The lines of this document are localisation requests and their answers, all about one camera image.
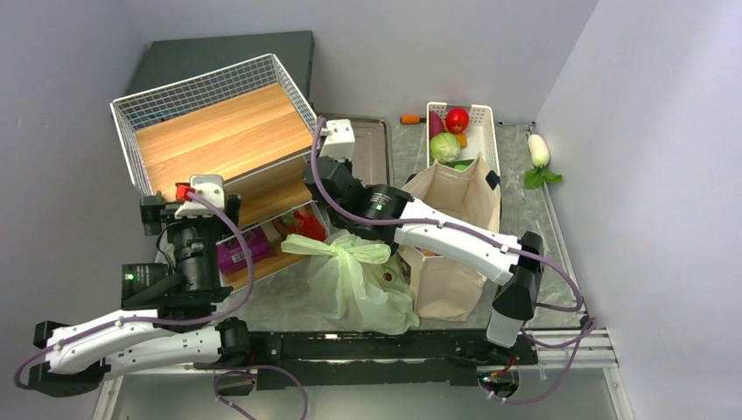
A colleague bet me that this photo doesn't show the green cabbage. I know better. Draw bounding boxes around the green cabbage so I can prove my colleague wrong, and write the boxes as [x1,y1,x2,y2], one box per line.
[429,132,461,164]

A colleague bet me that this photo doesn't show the red apple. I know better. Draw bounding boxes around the red apple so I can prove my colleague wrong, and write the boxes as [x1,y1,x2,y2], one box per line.
[444,108,470,135]

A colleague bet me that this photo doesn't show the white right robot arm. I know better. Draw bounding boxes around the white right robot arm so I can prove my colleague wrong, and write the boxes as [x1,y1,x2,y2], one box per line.
[301,157,543,363]

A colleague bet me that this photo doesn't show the purple grape snack bag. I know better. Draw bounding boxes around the purple grape snack bag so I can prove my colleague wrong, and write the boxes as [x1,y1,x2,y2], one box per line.
[215,226,277,277]

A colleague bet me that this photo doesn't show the white wire shelf rack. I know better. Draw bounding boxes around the white wire shelf rack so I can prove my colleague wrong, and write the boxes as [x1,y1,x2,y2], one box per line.
[109,52,332,291]

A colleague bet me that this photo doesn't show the green leafy vegetable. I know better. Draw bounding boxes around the green leafy vegetable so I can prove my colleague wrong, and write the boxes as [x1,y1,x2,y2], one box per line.
[523,166,563,190]

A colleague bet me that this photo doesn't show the white plastic basket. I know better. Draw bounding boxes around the white plastic basket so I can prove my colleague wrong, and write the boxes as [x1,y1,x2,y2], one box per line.
[425,101,502,175]

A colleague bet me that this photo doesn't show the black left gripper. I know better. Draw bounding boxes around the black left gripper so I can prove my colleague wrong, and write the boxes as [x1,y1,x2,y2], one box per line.
[146,192,242,298]

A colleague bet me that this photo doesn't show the beige canvas tote bag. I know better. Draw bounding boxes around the beige canvas tote bag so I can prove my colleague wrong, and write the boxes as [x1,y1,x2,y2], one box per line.
[397,157,501,321]

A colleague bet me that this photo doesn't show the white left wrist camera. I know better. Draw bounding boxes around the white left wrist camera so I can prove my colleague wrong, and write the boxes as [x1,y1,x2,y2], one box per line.
[174,174,227,219]

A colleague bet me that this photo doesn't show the white radish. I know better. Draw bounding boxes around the white radish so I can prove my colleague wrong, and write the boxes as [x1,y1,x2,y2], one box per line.
[527,134,550,168]

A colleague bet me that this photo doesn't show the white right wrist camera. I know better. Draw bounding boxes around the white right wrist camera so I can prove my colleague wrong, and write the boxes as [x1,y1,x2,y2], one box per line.
[318,119,355,163]

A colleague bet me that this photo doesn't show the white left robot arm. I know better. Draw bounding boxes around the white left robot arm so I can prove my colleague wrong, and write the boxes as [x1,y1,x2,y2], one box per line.
[13,187,252,397]

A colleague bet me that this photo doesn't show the top wooden shelf board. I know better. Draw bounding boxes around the top wooden shelf board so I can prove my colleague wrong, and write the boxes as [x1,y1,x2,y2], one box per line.
[136,83,312,200]

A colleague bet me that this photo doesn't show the metal tray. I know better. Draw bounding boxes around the metal tray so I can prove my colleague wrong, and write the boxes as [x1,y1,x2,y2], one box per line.
[322,114,393,185]

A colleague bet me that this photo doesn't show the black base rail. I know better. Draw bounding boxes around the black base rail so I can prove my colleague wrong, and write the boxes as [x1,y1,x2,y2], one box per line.
[193,328,538,387]

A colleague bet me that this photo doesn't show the red snack bag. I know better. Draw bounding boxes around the red snack bag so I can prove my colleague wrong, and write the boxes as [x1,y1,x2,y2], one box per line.
[272,206,327,242]

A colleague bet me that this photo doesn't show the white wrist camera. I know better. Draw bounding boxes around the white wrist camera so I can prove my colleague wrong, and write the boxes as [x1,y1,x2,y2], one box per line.
[318,119,355,163]
[174,174,227,219]

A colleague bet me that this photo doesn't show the green avocado plastic bag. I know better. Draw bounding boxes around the green avocado plastic bag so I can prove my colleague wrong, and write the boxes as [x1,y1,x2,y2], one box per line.
[281,230,420,335]

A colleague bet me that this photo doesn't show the purple sweet potato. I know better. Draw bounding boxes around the purple sweet potato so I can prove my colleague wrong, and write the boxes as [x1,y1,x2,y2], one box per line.
[427,111,445,139]

